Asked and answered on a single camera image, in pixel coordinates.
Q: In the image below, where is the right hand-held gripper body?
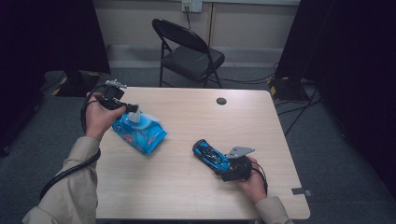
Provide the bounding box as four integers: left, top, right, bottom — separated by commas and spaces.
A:
224, 146, 256, 182

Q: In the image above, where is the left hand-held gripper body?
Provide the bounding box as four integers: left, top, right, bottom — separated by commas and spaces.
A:
94, 78, 129, 110

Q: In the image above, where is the blue toy car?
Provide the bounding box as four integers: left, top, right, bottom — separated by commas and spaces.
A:
191, 138, 233, 175

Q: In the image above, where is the blue wet wipes pack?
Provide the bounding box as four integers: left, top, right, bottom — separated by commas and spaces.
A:
111, 106, 168, 156

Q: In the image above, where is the person's right hand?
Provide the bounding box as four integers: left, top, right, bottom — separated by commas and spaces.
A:
237, 157, 269, 204

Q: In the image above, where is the person's left hand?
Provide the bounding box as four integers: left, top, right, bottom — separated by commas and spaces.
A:
84, 91, 127, 143

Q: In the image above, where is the black stand base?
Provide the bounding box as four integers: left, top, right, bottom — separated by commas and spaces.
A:
268, 76, 310, 101
50, 70, 101, 98

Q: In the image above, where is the grey tape strip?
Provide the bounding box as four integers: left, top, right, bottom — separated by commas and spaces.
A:
291, 187, 313, 197

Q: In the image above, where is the black folding chair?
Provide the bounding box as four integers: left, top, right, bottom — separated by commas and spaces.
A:
151, 18, 226, 89

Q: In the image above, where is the black curtain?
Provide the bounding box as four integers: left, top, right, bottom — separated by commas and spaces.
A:
0, 0, 112, 153
275, 0, 396, 200

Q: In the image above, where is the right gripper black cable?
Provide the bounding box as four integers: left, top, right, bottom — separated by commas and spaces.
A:
251, 161, 269, 195

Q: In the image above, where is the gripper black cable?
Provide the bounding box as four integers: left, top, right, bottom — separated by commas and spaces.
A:
251, 161, 269, 195
38, 85, 108, 202

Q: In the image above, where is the black floor cable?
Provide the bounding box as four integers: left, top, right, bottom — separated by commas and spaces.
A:
218, 72, 277, 86
275, 87, 323, 138

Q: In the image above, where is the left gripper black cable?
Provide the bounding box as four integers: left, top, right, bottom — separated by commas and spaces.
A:
38, 85, 108, 202

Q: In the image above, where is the white wall socket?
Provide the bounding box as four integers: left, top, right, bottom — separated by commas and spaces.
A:
181, 0, 204, 13

